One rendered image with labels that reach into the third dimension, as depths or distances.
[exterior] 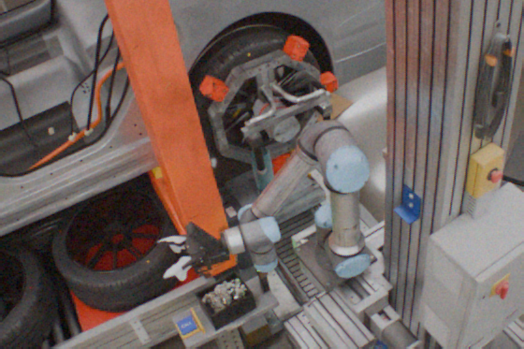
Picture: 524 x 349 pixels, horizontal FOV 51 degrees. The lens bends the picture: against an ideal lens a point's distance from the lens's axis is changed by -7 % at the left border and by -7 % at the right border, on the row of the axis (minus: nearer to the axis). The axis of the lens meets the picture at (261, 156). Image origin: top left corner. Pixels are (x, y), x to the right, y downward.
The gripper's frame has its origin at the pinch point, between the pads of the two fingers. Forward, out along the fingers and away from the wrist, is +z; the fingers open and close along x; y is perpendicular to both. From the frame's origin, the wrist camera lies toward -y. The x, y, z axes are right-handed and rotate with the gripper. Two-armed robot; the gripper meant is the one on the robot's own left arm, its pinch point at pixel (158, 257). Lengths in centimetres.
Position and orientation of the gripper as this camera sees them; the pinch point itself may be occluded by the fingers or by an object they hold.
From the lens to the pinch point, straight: 171.2
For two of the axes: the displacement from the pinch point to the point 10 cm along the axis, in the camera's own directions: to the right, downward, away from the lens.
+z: -9.5, 2.9, -1.1
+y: 1.8, 8.0, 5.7
